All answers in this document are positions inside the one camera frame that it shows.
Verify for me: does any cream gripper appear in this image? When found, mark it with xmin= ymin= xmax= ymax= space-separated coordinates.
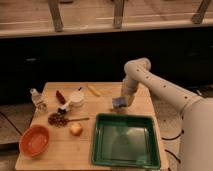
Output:
xmin=121 ymin=93 xmax=135 ymax=107

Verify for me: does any blue sponge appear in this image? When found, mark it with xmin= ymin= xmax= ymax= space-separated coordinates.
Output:
xmin=112 ymin=97 xmax=126 ymax=108

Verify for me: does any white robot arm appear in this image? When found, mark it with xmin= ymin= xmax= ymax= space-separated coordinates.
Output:
xmin=121 ymin=58 xmax=213 ymax=171

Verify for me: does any green plastic tray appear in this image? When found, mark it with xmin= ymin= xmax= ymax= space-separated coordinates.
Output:
xmin=91 ymin=113 xmax=161 ymax=170

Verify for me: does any yellow banana piece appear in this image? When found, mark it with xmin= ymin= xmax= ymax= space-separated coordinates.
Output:
xmin=87 ymin=84 xmax=101 ymax=97

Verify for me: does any white dish brush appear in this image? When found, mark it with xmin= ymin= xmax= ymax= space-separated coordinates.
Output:
xmin=58 ymin=89 xmax=84 ymax=114

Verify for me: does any small yellow apple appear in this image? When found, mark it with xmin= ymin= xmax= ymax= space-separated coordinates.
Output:
xmin=70 ymin=123 xmax=83 ymax=136

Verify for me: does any spoon with brown beans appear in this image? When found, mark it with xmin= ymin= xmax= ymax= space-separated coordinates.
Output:
xmin=47 ymin=112 xmax=91 ymax=128

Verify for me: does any wooden chair leg middle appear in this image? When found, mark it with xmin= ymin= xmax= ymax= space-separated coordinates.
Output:
xmin=112 ymin=0 xmax=125 ymax=29

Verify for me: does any wooden chair leg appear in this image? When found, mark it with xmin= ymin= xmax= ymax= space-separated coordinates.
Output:
xmin=112 ymin=0 xmax=125 ymax=29
xmin=191 ymin=0 xmax=212 ymax=24
xmin=47 ymin=0 xmax=63 ymax=32

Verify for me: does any clear spray bottle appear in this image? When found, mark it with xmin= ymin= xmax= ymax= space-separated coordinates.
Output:
xmin=30 ymin=88 xmax=47 ymax=113

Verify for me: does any wooden chair leg right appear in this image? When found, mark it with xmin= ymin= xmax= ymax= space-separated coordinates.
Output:
xmin=191 ymin=0 xmax=212 ymax=24

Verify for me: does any orange bowl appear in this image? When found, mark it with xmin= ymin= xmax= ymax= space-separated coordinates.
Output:
xmin=19 ymin=125 xmax=50 ymax=157

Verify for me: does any wooden chair leg left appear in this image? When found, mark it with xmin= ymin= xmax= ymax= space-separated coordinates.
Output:
xmin=47 ymin=0 xmax=63 ymax=32

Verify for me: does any black cable near floor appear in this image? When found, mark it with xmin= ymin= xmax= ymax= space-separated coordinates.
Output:
xmin=164 ymin=148 xmax=183 ymax=165

